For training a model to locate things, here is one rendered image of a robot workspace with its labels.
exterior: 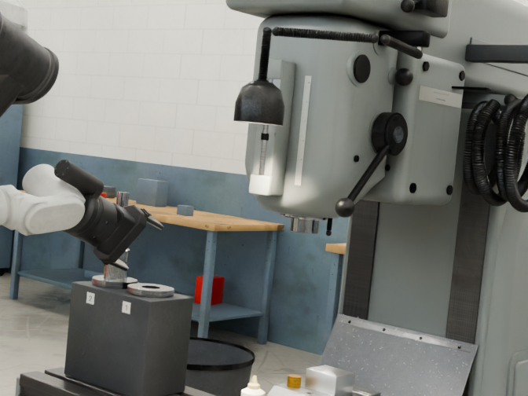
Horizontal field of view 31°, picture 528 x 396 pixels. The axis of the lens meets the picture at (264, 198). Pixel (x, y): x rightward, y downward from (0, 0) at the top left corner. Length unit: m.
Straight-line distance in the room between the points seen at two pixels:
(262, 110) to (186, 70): 6.32
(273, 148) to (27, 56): 0.39
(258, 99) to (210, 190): 6.03
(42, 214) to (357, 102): 0.55
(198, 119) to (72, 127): 1.53
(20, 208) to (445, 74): 0.76
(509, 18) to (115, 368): 1.01
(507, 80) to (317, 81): 0.56
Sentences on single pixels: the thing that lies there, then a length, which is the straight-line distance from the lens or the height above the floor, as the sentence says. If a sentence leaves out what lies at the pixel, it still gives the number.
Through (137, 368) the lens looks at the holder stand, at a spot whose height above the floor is 0.98.
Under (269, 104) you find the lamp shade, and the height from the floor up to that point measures 1.47.
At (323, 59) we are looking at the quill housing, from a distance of 1.47.
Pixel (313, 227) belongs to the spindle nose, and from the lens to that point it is 1.55.
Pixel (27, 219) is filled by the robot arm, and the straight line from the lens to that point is 1.61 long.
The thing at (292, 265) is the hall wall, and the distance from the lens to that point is 6.85.
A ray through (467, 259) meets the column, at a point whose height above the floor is 1.24.
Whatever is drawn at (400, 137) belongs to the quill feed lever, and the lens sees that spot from 1.54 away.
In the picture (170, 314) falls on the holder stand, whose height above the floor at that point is 1.08.
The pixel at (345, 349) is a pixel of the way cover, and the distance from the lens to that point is 1.95.
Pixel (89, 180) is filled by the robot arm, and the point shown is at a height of 1.33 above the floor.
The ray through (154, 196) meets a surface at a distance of 7.33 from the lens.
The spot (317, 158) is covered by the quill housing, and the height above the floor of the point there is 1.40.
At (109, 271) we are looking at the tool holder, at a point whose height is 1.14.
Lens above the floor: 1.41
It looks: 3 degrees down
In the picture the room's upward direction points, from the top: 6 degrees clockwise
